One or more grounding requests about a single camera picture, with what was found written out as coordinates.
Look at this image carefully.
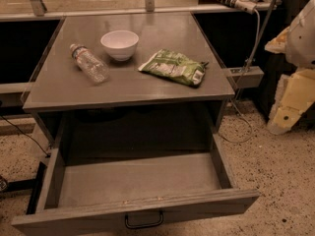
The black drawer handle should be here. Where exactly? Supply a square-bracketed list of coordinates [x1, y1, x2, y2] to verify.
[124, 211, 164, 230]

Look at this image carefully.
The white cable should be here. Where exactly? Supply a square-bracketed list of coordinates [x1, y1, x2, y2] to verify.
[218, 8, 261, 145]

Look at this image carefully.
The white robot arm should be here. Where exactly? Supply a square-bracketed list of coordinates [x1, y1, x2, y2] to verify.
[265, 0, 315, 135]

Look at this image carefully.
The metal rail frame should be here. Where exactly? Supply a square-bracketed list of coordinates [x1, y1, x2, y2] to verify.
[0, 0, 284, 22]

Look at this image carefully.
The grey top drawer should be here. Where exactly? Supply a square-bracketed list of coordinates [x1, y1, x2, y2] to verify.
[12, 132, 259, 236]

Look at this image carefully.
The grey side bracket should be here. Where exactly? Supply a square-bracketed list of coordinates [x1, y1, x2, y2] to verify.
[223, 66, 264, 90]

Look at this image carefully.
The dark cabinet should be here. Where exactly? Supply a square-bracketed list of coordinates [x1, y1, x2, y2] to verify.
[254, 0, 309, 120]

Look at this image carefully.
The grey cabinet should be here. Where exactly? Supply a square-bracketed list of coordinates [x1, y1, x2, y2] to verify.
[24, 13, 233, 144]

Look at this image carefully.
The black cable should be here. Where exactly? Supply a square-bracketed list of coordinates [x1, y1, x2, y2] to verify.
[0, 114, 52, 158]

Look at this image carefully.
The white ceramic bowl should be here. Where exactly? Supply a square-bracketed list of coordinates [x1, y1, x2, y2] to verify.
[100, 30, 139, 61]

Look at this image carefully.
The green chip bag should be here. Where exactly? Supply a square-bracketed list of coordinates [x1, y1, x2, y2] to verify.
[138, 49, 208, 88]

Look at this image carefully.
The white emergency stop button box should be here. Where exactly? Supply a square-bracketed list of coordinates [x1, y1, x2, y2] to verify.
[234, 0, 256, 14]

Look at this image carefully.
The clear plastic water bottle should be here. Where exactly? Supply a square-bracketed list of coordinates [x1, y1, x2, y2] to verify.
[70, 43, 109, 85]

